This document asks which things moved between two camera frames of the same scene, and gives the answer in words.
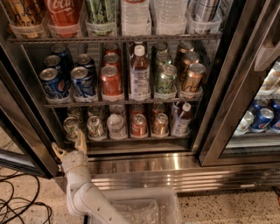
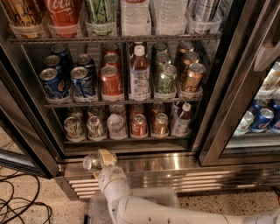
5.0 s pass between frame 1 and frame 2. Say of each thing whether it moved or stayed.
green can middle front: stayed
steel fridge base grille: stayed
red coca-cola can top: stayed
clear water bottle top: stayed
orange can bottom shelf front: stayed
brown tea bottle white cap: stayed
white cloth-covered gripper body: moved
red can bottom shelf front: stayed
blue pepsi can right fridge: stayed
